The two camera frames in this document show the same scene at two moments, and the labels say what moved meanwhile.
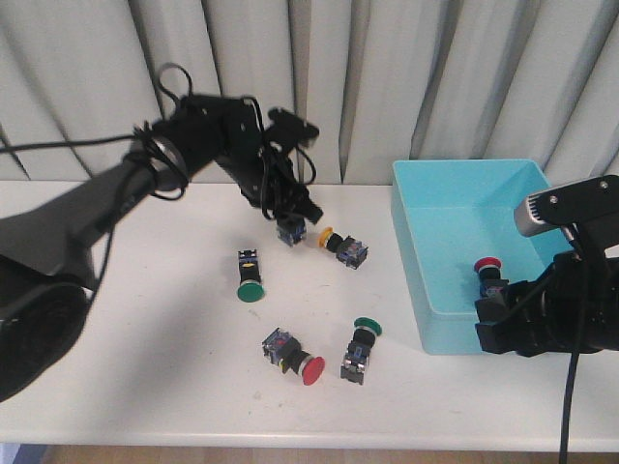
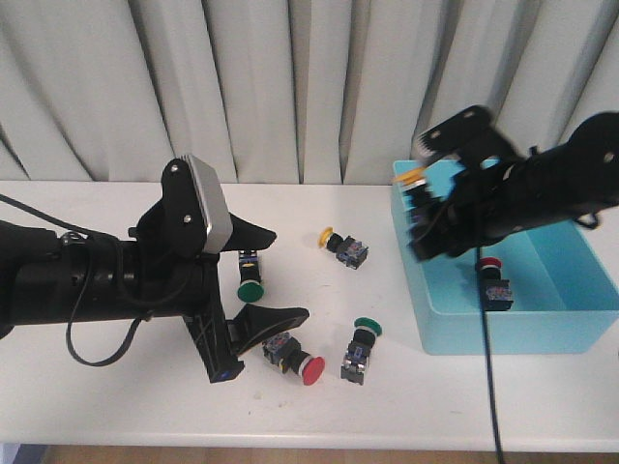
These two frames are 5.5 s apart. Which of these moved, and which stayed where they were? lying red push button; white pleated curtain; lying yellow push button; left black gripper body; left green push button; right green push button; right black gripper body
Moved: right black gripper body; left black gripper body
Stayed: lying yellow push button; left green push button; right green push button; white pleated curtain; lying red push button
